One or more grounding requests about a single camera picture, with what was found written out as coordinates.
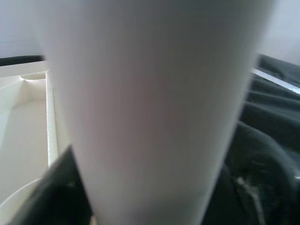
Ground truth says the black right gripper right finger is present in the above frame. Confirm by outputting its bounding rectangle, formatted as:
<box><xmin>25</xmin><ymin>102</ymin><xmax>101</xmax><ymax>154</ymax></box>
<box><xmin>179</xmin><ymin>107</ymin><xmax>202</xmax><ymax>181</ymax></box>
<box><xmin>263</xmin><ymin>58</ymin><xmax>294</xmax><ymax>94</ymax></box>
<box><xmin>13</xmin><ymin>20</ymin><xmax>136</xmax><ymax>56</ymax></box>
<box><xmin>201</xmin><ymin>123</ymin><xmax>300</xmax><ymax>225</ymax></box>

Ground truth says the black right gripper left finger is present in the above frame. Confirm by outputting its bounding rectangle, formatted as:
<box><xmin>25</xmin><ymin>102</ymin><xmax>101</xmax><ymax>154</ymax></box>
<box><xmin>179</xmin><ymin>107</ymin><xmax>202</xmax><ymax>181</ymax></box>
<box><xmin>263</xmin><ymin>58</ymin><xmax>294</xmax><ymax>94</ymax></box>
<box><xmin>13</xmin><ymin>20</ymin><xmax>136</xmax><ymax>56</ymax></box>
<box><xmin>14</xmin><ymin>145</ymin><xmax>95</xmax><ymax>225</ymax></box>

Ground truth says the cream plastic table top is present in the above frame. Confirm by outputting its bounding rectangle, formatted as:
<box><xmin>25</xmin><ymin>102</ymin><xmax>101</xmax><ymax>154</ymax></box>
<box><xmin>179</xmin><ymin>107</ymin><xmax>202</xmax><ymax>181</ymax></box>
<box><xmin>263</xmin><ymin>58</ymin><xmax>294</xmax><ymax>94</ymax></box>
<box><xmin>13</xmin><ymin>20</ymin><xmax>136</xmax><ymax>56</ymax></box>
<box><xmin>0</xmin><ymin>60</ymin><xmax>73</xmax><ymax>225</ymax></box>

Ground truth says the white plastic table leg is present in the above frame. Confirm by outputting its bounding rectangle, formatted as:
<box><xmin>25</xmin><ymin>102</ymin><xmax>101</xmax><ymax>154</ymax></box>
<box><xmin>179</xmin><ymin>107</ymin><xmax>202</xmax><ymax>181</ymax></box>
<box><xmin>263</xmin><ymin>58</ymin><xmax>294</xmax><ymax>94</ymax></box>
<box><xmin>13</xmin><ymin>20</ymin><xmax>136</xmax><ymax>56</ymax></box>
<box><xmin>35</xmin><ymin>0</ymin><xmax>278</xmax><ymax>225</ymax></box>

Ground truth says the black table cloth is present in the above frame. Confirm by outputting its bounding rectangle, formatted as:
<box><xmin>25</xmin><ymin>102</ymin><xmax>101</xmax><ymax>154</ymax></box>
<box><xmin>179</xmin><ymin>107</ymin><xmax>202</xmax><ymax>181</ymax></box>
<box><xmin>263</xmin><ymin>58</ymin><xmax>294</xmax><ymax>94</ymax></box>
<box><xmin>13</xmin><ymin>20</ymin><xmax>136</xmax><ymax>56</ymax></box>
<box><xmin>0</xmin><ymin>53</ymin><xmax>300</xmax><ymax>181</ymax></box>

